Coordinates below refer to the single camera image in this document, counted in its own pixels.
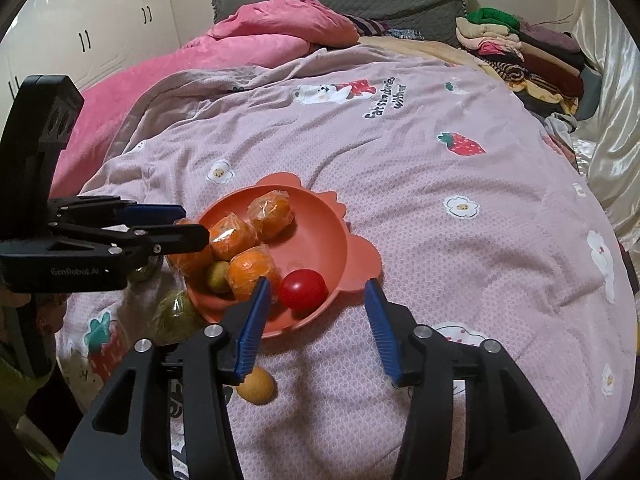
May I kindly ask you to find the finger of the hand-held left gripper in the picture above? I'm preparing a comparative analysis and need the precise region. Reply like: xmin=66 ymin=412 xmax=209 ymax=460
xmin=47 ymin=195 xmax=187 ymax=227
xmin=50 ymin=222 xmax=210 ymax=261

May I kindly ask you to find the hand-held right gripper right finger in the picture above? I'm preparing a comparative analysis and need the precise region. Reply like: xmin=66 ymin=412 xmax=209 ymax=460
xmin=363 ymin=279 xmax=583 ymax=480

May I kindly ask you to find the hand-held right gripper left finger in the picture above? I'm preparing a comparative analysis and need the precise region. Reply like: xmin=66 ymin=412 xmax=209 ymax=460
xmin=55 ymin=276 xmax=273 ymax=480

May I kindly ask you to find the large orange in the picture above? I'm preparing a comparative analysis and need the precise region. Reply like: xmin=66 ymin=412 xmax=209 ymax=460
xmin=165 ymin=217 xmax=216 ymax=278

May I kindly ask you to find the brown longan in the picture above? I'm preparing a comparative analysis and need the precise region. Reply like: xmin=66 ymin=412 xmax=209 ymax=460
xmin=236 ymin=366 xmax=276 ymax=405
xmin=206 ymin=260 xmax=233 ymax=294

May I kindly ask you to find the red tomato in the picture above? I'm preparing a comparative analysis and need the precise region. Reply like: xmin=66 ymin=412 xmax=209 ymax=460
xmin=279 ymin=268 xmax=329 ymax=311

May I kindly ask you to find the large green fruit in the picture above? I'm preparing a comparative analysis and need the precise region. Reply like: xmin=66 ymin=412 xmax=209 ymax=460
xmin=150 ymin=290 xmax=207 ymax=346

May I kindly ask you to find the small orange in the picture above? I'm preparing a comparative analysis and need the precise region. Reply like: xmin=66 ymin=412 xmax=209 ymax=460
xmin=247 ymin=191 xmax=296 ymax=241

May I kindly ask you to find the orange bear-shaped plate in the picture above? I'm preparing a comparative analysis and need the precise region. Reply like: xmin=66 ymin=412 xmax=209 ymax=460
xmin=186 ymin=172 xmax=385 ymax=338

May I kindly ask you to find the person's left hand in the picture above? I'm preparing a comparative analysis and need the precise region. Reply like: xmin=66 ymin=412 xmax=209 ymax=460
xmin=0 ymin=287 xmax=32 ymax=308

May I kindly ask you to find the green cloth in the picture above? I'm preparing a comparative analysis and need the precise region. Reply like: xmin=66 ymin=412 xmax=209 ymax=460
xmin=0 ymin=340 xmax=48 ymax=421

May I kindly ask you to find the strawberry printed pink quilt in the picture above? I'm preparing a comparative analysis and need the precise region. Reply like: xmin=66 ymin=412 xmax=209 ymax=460
xmin=50 ymin=42 xmax=640 ymax=480

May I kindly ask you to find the pink fleece blanket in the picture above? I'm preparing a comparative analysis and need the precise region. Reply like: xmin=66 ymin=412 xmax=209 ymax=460
xmin=50 ymin=0 xmax=361 ymax=198

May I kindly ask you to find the white wardrobe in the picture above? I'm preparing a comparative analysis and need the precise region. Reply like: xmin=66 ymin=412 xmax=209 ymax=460
xmin=0 ymin=0 xmax=181 ymax=111

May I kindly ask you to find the beige bed sheet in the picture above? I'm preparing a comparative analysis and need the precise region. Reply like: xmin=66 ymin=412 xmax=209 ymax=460
xmin=357 ymin=35 xmax=486 ymax=68

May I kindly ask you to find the dark patterned cloth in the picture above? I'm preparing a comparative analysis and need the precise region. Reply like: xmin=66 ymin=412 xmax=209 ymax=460
xmin=345 ymin=14 xmax=426 ymax=42

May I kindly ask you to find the cream satin curtain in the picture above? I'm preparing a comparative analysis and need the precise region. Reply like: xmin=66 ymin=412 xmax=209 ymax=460
xmin=565 ymin=0 xmax=640 ymax=311

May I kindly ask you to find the stack of folded clothes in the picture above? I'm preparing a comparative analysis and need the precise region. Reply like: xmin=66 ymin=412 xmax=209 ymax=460
xmin=454 ymin=7 xmax=603 ymax=121

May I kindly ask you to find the grey headboard cushion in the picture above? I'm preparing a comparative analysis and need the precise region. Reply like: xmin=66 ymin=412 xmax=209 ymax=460
xmin=211 ymin=0 xmax=471 ymax=48

